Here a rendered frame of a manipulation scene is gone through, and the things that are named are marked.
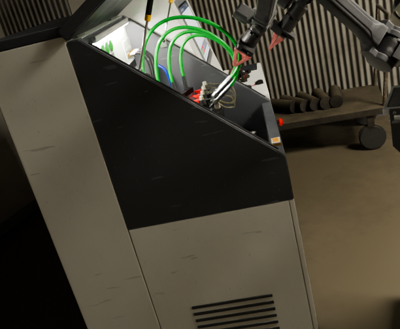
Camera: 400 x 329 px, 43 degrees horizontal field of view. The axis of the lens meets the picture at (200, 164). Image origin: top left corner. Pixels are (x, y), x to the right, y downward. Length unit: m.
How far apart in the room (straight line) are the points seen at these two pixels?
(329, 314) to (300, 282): 0.59
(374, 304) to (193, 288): 0.94
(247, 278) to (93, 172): 0.66
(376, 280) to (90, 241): 1.42
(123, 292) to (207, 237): 0.39
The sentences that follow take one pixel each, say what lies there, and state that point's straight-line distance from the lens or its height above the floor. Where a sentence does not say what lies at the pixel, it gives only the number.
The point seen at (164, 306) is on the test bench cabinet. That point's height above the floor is 0.45.
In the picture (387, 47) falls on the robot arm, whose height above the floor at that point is 1.25.
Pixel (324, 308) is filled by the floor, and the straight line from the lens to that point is 2.48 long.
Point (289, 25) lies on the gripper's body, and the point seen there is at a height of 1.29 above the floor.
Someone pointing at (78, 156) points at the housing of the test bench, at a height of 1.09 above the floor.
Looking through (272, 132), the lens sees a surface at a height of 0.95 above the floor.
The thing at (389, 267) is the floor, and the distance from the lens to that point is 2.70.
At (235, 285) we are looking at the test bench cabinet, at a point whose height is 0.49.
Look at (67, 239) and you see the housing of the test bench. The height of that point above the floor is 0.80.
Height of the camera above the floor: 1.57
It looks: 21 degrees down
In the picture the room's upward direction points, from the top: 14 degrees counter-clockwise
